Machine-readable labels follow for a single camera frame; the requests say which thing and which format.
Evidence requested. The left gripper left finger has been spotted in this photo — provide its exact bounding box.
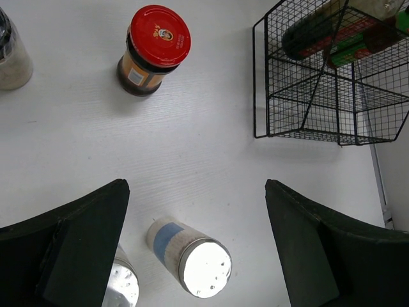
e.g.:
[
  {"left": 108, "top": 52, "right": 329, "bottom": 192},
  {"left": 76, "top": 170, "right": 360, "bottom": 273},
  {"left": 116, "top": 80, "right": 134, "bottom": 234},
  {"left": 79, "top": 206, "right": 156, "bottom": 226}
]
[{"left": 1, "top": 179, "right": 130, "bottom": 306}]

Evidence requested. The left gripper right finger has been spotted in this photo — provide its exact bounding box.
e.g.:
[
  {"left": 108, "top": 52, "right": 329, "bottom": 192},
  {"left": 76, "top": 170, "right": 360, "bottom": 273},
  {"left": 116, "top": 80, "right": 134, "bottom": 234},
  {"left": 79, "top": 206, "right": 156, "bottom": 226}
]
[{"left": 265, "top": 180, "right": 408, "bottom": 306}]

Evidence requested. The silver lid shaker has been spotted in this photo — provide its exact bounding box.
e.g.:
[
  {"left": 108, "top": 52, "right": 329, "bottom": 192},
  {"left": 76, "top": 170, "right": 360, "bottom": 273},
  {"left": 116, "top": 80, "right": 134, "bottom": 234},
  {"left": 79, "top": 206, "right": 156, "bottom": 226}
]
[
  {"left": 102, "top": 244, "right": 139, "bottom": 307},
  {"left": 146, "top": 217, "right": 233, "bottom": 299}
]

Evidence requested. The black cap shaker back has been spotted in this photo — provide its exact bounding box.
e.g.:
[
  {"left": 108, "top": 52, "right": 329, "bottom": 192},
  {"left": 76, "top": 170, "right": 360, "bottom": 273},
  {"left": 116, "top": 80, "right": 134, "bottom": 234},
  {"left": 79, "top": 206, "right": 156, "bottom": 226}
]
[{"left": 1, "top": 9, "right": 33, "bottom": 91}]

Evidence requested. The yellow cap green label bottle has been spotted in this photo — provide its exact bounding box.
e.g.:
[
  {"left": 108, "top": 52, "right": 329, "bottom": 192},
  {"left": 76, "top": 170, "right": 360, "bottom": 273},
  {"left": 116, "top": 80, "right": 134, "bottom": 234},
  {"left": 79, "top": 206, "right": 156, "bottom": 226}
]
[{"left": 323, "top": 7, "right": 408, "bottom": 69}]

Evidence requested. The tall black cap sauce bottle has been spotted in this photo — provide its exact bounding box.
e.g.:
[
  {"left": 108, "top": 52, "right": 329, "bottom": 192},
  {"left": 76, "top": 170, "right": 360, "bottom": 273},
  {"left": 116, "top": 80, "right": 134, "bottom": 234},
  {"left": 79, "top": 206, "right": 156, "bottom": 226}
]
[{"left": 281, "top": 0, "right": 403, "bottom": 61}]

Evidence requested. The red lid sauce jar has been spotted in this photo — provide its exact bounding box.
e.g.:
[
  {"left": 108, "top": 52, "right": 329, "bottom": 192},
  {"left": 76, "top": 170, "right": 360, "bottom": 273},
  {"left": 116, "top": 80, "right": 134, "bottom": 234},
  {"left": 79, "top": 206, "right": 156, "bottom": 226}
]
[{"left": 116, "top": 4, "right": 191, "bottom": 97}]

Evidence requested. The black wire basket rack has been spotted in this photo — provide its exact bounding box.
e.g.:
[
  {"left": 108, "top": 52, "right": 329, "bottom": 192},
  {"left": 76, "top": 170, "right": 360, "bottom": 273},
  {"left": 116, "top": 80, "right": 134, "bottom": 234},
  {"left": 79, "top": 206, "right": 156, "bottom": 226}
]
[{"left": 252, "top": 1, "right": 408, "bottom": 146}]

